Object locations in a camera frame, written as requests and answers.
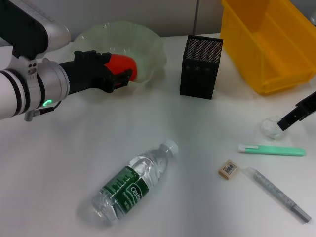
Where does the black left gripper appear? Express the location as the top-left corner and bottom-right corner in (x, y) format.
(58, 50), (133, 94)

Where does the orange fruit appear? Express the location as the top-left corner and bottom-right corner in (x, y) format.
(103, 53), (138, 83)

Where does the white paper ball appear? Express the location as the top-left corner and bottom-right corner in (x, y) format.
(259, 116), (286, 140)

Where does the clear water bottle green label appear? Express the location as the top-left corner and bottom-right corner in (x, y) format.
(81, 139), (179, 226)

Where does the mint green utility knife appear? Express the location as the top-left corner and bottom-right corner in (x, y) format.
(237, 144), (307, 157)

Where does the pale green glass fruit plate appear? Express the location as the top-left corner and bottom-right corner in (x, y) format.
(73, 21), (167, 90)

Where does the grey pen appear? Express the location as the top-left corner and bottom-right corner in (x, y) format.
(243, 166), (313, 224)

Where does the black mesh pen holder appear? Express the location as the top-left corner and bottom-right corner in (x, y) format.
(179, 34), (224, 100)

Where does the beige eraser with barcode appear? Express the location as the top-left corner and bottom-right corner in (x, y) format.
(218, 159), (240, 180)

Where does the yellow plastic bin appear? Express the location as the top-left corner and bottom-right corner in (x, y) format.
(219, 0), (316, 96)

